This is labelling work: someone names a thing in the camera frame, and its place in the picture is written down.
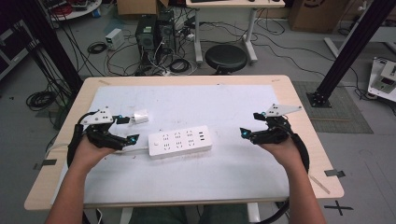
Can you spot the person's legs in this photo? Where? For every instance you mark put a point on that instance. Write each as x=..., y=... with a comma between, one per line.
x=186, y=215

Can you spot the black computer tower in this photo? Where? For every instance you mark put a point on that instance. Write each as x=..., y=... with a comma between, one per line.
x=149, y=35

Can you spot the grey floor mat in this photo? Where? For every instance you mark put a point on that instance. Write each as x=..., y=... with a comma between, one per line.
x=345, y=115

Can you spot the black round stool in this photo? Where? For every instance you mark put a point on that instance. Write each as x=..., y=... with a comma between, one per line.
x=226, y=57

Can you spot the white device with display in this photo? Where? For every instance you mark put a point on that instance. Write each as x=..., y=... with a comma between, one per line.
x=383, y=79

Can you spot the white desk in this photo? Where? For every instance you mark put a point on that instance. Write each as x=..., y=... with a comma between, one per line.
x=224, y=18

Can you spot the cardboard box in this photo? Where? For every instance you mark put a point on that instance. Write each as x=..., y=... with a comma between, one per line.
x=314, y=15
x=137, y=6

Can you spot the wooden table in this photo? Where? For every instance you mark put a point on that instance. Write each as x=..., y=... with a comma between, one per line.
x=299, y=143

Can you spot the black metal post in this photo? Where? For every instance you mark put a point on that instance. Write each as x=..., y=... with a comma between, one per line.
x=49, y=43
x=348, y=53

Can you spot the white charger plug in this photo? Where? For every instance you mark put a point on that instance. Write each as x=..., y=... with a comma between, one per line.
x=140, y=116

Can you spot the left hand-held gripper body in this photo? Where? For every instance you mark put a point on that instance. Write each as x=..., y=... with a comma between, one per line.
x=99, y=137

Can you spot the grey tape strip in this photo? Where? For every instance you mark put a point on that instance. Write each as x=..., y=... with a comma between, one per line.
x=46, y=163
x=334, y=173

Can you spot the white power strip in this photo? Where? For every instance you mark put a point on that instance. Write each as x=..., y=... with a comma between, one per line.
x=180, y=142

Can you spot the round white table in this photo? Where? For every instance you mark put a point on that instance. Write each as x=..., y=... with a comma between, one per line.
x=74, y=7

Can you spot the thin wooden stick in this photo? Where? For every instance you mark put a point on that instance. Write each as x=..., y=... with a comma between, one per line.
x=320, y=185

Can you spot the white power supply box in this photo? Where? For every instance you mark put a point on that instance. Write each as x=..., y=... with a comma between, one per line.
x=114, y=39

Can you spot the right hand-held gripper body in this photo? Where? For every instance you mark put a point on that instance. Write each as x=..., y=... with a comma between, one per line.
x=274, y=133

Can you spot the person's right hand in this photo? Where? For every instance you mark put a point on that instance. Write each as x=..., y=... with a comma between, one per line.
x=285, y=154

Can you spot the person's left hand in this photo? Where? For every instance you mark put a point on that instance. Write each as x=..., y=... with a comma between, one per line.
x=88, y=154

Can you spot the white table mat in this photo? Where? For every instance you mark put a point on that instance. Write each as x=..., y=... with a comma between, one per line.
x=193, y=174

